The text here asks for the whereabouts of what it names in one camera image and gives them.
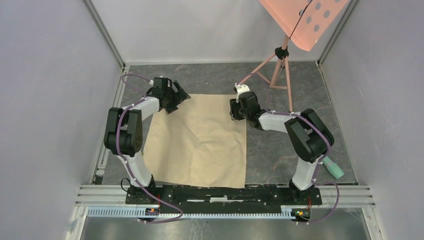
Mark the beige cloth napkin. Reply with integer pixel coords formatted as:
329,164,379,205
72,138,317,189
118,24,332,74
143,94,247,188

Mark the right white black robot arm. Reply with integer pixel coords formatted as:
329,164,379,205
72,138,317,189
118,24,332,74
229,91,335,204

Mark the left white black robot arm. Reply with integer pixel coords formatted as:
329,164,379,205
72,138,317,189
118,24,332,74
103,77,190,204

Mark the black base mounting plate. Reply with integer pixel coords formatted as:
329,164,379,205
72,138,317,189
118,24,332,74
124,184,323,214

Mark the pink music stand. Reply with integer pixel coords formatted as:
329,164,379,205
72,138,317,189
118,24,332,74
237,0,349,112

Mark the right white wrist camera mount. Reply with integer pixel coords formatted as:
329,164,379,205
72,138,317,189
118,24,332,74
233,83,250,94

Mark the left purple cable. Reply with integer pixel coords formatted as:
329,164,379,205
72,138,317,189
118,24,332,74
114,73,184,225

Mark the purple cable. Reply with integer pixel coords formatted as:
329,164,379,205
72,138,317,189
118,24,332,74
237,72,341,226
114,73,184,225

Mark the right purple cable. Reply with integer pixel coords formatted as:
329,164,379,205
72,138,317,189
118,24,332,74
237,72,341,226

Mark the white slotted cable duct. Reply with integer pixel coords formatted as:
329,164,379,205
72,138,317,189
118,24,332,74
87,206,295,220

